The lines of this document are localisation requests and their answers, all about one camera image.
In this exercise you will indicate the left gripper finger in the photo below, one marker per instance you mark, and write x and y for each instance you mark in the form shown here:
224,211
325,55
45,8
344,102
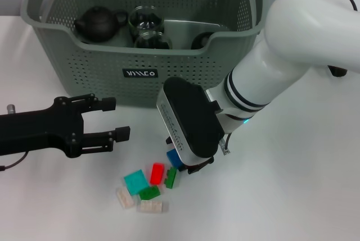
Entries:
108,104
122,133

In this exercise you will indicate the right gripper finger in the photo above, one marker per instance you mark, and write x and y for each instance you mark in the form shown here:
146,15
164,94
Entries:
199,166
169,140

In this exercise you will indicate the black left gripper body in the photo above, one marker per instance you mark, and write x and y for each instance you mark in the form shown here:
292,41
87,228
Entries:
42,128

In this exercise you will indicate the blue square toy brick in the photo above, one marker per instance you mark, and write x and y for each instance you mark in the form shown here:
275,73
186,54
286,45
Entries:
173,158

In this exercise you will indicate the glass teacup black holder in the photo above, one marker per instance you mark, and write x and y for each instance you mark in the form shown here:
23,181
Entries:
153,41
201,40
146,19

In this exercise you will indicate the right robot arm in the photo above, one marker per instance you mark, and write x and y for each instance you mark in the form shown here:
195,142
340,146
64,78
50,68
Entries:
281,55

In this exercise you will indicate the grey perforated storage bin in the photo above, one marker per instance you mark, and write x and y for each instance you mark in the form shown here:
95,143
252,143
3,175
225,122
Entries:
140,83

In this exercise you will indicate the green toy brick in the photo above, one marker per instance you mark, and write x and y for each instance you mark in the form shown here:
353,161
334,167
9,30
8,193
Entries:
149,192
171,179

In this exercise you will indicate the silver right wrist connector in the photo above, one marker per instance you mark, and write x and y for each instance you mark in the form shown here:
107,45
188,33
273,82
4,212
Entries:
225,147

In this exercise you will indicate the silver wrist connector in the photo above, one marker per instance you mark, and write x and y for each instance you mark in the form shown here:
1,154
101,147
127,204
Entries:
11,109
225,147

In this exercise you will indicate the bright red translucent brick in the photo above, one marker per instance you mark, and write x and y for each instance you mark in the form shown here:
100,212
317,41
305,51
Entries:
156,173

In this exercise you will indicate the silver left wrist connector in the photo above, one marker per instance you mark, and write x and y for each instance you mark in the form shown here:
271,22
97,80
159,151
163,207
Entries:
11,109

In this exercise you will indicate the teal square toy brick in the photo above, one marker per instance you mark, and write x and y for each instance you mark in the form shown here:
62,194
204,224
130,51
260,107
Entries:
136,182

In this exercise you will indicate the white translucent toy brick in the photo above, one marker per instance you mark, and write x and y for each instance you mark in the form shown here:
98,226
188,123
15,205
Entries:
152,206
125,198

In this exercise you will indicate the black clay teapot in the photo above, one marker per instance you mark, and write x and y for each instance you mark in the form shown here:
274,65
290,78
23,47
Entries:
97,24

